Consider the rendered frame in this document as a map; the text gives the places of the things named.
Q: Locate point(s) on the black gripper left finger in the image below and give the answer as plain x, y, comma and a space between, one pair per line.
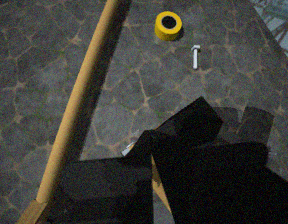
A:
97, 178

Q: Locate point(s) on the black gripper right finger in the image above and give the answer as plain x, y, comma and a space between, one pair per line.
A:
181, 169

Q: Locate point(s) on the yellow ring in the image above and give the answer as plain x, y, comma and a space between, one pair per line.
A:
167, 25

